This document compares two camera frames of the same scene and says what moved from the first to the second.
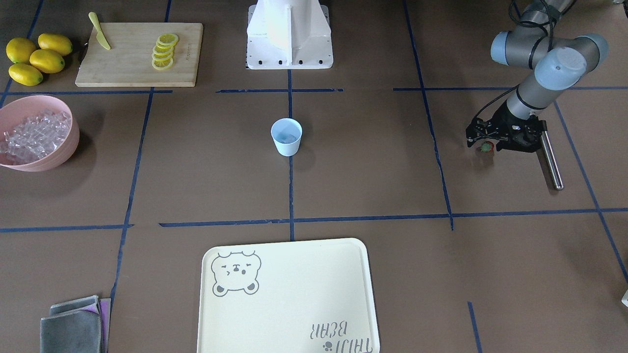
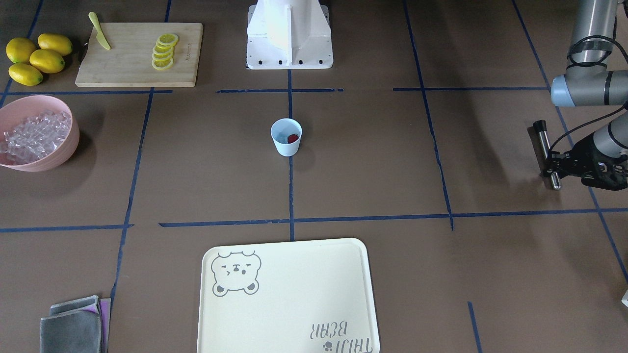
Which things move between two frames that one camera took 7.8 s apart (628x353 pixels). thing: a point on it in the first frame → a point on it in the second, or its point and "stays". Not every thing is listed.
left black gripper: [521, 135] → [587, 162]
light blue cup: [287, 133] stays
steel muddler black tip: [552, 162] stays
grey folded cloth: [79, 325] stays
